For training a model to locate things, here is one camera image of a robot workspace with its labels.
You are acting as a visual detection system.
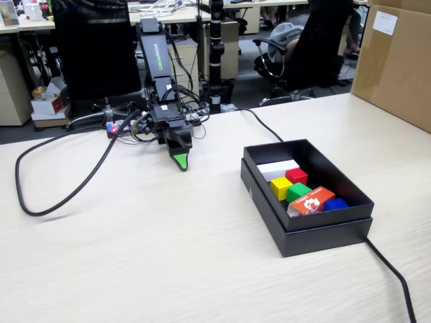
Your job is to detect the green wooden cube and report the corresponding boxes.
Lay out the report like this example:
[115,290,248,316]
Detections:
[286,182,312,204]

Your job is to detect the orange paper carton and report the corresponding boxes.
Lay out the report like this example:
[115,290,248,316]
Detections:
[287,184,335,219]

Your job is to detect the black mesh office chair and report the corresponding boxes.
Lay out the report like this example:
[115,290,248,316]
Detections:
[49,0,149,131]

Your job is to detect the beige office desk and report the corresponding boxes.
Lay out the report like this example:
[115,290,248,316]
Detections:
[0,15,57,35]
[129,2,212,26]

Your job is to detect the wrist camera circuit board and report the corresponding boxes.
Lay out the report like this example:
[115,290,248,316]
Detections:
[130,113,153,135]

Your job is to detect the black office chair chrome armrests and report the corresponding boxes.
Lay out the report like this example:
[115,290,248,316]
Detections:
[252,0,354,107]

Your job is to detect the white laptop stand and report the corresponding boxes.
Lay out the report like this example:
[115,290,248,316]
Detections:
[138,1,183,18]

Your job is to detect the grey cloth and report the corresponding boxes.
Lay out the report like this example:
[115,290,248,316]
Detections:
[269,20,306,64]

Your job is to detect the black cardboard box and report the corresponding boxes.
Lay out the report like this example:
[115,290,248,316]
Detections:
[240,138,375,258]

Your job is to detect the tall beige cabinet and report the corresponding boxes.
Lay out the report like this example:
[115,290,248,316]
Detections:
[220,20,240,81]

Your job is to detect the red wooden cube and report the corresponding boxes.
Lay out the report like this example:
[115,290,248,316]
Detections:
[285,168,309,186]

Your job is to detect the white red cardboard box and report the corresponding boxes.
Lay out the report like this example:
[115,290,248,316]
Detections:
[30,94,65,116]

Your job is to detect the controller board with red LED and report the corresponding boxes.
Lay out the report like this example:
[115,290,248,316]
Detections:
[106,120,132,136]

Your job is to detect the yellow wooden cube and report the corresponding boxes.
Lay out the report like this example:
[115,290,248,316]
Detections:
[270,176,294,202]

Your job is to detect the thin black wire loop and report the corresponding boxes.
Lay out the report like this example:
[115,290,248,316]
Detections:
[191,120,207,140]

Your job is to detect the beige drawer cabinet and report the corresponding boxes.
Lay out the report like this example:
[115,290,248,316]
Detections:
[166,38,200,102]

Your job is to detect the beige side cabinet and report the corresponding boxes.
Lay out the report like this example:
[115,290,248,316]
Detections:
[0,50,34,127]

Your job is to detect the black cable under box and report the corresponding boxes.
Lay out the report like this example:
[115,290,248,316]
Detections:
[222,107,418,323]

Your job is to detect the white rectangular block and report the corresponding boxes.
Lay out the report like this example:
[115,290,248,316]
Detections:
[256,159,300,182]

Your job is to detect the picture frame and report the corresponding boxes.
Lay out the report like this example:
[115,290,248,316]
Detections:
[0,0,20,28]

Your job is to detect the black vertical pole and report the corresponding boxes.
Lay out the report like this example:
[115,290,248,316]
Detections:
[207,0,226,106]

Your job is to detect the large brown cardboard box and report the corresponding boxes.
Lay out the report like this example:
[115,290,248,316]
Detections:
[350,0,431,135]

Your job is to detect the thick black camera cable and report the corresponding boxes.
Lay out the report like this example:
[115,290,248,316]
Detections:
[15,108,141,217]

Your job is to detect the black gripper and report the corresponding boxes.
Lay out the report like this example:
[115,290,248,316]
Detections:
[149,102,194,173]

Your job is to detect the blue wooden cube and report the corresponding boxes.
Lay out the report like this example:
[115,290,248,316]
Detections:
[322,198,350,213]

